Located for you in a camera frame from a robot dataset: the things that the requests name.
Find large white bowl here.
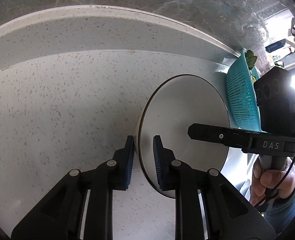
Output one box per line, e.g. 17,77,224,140
136,74,230,193

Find grey right sleeve forearm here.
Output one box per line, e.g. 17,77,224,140
264,189,295,235

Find leafy greens in colander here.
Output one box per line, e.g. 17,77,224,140
244,50,259,83

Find light teal colander basket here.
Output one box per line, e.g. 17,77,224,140
226,49,261,132

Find person's right hand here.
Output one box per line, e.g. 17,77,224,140
249,157,295,206

